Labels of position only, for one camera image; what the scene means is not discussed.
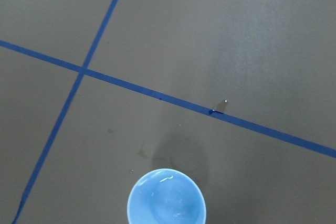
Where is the light blue plastic cup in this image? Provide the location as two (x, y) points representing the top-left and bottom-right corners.
(127, 168), (207, 224)

